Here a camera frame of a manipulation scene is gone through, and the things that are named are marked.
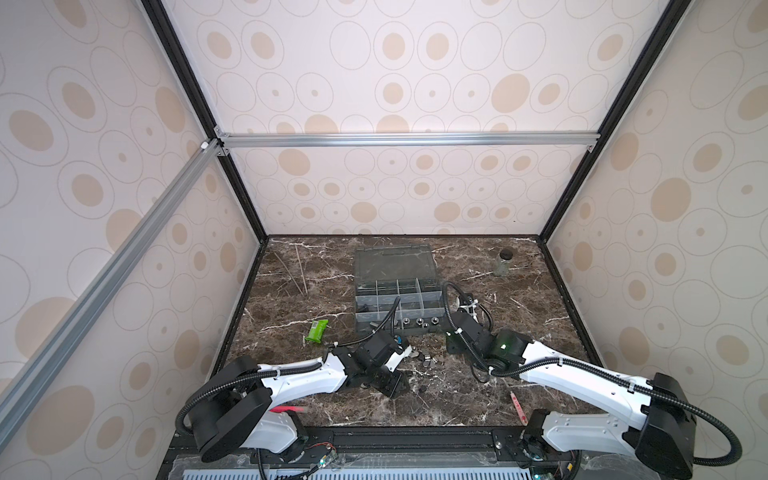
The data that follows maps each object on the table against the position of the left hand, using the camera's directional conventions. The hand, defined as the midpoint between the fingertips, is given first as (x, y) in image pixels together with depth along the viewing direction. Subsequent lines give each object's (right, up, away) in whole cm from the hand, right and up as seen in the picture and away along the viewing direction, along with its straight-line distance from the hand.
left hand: (412, 387), depth 79 cm
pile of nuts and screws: (+5, 0, +6) cm, 8 cm away
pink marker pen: (-29, +2, -15) cm, 33 cm away
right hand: (+12, +15, +2) cm, 19 cm away
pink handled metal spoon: (+29, -6, 0) cm, 29 cm away
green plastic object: (-29, +12, +14) cm, 34 cm away
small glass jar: (+33, +32, +26) cm, 53 cm away
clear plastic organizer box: (-3, +24, +21) cm, 32 cm away
